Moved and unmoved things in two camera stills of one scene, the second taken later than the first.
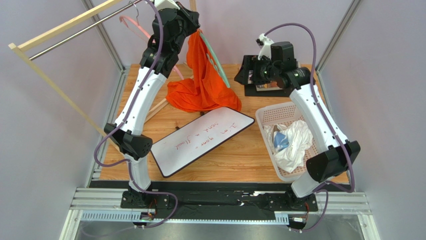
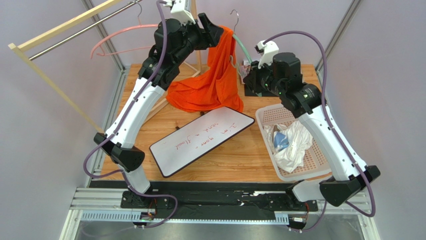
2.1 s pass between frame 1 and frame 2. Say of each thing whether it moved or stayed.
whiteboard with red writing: stayed
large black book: stayed
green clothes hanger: moved
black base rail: stayed
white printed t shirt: stayed
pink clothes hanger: moved
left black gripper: moved
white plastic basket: stayed
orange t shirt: moved
